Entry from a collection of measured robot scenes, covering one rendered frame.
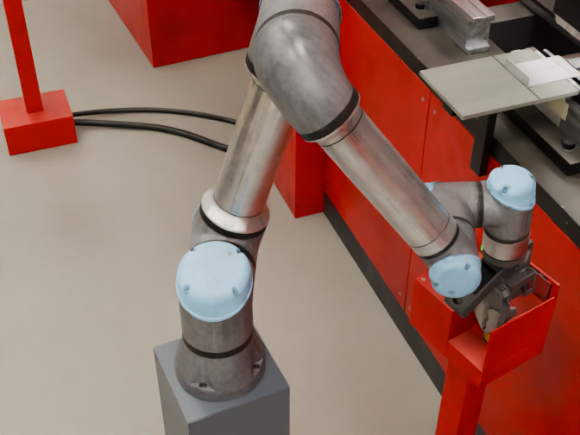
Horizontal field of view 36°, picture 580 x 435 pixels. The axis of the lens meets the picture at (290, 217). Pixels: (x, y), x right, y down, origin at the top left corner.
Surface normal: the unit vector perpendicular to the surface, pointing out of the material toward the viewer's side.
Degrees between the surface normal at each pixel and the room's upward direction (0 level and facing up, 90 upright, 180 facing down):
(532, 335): 90
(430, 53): 0
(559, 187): 0
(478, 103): 0
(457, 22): 90
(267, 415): 90
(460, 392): 90
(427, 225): 75
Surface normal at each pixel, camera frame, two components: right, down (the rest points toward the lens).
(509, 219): -0.05, 0.68
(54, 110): 0.00, -0.77
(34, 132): 0.36, 0.60
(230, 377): 0.30, 0.35
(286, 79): -0.43, 0.21
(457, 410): -0.83, 0.36
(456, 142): -0.93, 0.22
